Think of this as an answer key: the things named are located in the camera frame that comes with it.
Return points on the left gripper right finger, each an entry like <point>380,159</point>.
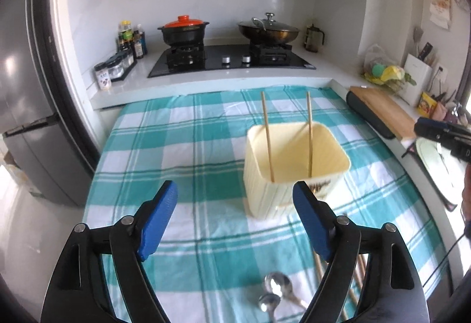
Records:
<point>391,290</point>

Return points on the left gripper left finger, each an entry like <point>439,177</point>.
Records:
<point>78,291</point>

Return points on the wooden chopstick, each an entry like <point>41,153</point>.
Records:
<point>320,267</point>
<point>310,131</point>
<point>360,271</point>
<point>268,136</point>

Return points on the large steel spoon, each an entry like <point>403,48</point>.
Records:
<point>279,284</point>

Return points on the pale green tray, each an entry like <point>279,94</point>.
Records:
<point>446,171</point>

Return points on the yellow snack packet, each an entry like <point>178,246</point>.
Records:
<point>426,105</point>

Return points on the wooden cutting board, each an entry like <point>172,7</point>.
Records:
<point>381,112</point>

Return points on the white knife block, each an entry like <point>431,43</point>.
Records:
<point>421,74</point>

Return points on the plastic bag with fruit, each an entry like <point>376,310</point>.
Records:
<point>381,70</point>

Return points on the small steel spoon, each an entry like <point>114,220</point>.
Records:
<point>268,303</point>

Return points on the teal white checkered tablecloth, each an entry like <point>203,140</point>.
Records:
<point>211,262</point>

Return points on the grey refrigerator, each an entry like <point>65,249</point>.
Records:
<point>39,123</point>

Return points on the dark glass jug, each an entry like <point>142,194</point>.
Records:
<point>314,39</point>

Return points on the cream ribbed utensil holder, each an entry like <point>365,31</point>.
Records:
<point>289,149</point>

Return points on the dark wok glass lid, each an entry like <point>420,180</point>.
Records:
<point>268,31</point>

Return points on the white label spice jar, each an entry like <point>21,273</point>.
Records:
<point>102,75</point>

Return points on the spice jar rack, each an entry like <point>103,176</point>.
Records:
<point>119,64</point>

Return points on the black gas cooktop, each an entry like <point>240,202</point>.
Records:
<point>184,59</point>

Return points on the sauce bottles group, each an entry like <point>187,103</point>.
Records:
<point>132,38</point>

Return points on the black pot orange lid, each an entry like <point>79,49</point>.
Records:
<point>184,31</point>

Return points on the wall calendar poster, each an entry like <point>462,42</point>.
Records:
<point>440,13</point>

